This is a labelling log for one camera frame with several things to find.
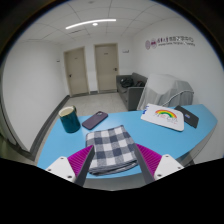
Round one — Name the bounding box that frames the grey white checked towel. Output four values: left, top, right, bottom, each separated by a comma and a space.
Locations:
85, 124, 139, 176

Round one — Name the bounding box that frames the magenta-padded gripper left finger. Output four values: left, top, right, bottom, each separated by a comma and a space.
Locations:
45, 144, 96, 188

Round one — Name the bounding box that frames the long ceiling light strip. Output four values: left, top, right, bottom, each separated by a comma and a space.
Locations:
65, 18, 118, 31

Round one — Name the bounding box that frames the purple wall sign lettering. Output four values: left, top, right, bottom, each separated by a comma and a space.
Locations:
144, 34, 196, 51

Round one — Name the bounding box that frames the dark teal mug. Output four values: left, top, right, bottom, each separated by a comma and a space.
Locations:
58, 105, 82, 134

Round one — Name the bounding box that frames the purple smartphone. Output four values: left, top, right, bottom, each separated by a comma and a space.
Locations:
81, 110, 109, 131

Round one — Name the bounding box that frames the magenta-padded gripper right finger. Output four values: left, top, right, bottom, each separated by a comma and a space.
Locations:
133, 143, 185, 185

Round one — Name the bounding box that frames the black bag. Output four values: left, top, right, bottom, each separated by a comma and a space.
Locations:
119, 77, 135, 89

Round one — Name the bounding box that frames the white cloth-covered chair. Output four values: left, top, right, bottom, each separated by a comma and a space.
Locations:
136, 73, 195, 111

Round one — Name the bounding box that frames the black flat notebook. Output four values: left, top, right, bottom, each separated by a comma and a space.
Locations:
174, 105, 200, 129

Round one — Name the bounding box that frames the white rainbow-print mouse pad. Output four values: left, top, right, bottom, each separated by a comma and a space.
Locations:
140, 103, 185, 132

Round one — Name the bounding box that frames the beige door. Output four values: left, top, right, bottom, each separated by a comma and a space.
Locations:
63, 46, 90, 98
93, 42, 120, 94

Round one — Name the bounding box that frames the grey sofa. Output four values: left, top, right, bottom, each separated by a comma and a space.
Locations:
115, 72, 148, 112

